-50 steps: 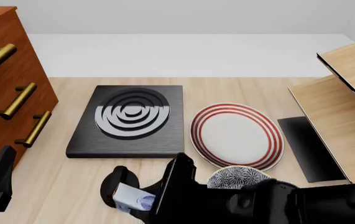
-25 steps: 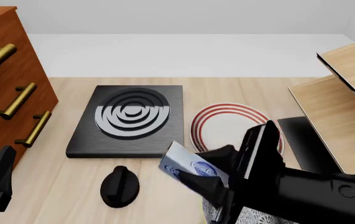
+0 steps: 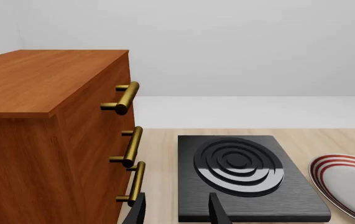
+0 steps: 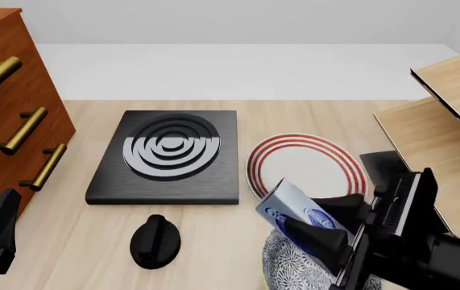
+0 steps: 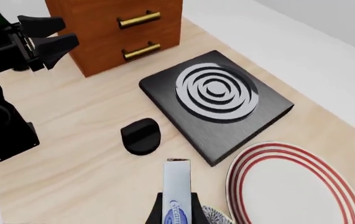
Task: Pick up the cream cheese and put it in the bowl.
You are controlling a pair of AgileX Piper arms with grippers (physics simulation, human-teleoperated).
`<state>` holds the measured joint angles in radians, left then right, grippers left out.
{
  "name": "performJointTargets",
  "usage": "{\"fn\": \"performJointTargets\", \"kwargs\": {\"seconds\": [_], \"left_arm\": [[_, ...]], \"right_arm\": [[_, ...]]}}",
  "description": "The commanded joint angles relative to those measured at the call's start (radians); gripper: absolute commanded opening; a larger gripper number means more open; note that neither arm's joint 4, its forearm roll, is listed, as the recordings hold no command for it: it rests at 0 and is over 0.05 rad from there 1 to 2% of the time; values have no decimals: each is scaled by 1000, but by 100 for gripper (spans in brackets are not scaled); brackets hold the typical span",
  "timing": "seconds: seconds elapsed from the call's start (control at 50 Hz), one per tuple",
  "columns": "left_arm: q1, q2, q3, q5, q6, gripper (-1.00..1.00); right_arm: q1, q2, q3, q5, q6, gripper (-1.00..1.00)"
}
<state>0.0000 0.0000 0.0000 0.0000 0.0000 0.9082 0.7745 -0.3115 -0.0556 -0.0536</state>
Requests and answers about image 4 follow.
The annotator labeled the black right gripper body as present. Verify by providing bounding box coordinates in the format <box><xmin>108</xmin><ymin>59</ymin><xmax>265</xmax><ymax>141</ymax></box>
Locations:
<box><xmin>331</xmin><ymin>167</ymin><xmax>441</xmax><ymax>290</ymax></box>

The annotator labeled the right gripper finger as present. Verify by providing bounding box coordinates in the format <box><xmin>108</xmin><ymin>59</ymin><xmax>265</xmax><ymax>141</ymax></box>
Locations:
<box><xmin>286</xmin><ymin>216</ymin><xmax>354</xmax><ymax>276</ymax></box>
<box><xmin>312</xmin><ymin>193</ymin><xmax>372</xmax><ymax>227</ymax></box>

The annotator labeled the blue and white cream cheese box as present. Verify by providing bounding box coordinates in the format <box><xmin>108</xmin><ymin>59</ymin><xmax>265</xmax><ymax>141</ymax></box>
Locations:
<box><xmin>255</xmin><ymin>176</ymin><xmax>355</xmax><ymax>243</ymax></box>

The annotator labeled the patterned grey bowl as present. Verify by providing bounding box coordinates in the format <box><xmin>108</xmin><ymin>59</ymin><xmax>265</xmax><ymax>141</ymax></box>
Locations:
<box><xmin>261</xmin><ymin>227</ymin><xmax>383</xmax><ymax>290</ymax></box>

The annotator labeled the white plate with red rings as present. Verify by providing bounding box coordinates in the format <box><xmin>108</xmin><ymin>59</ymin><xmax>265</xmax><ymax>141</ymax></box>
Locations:
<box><xmin>245</xmin><ymin>133</ymin><xmax>370</xmax><ymax>207</ymax></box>

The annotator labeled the pale wooden rack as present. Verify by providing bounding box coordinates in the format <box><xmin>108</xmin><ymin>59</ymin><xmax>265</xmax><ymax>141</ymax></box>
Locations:
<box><xmin>372</xmin><ymin>46</ymin><xmax>460</xmax><ymax>240</ymax></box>

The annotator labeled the round black stove knob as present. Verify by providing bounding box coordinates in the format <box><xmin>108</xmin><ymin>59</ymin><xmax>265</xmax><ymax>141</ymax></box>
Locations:
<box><xmin>129</xmin><ymin>213</ymin><xmax>182</xmax><ymax>271</ymax></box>

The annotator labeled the flat black stove plate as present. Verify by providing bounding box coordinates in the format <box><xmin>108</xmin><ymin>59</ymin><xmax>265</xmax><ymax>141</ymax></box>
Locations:
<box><xmin>85</xmin><ymin>110</ymin><xmax>241</xmax><ymax>206</ymax></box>

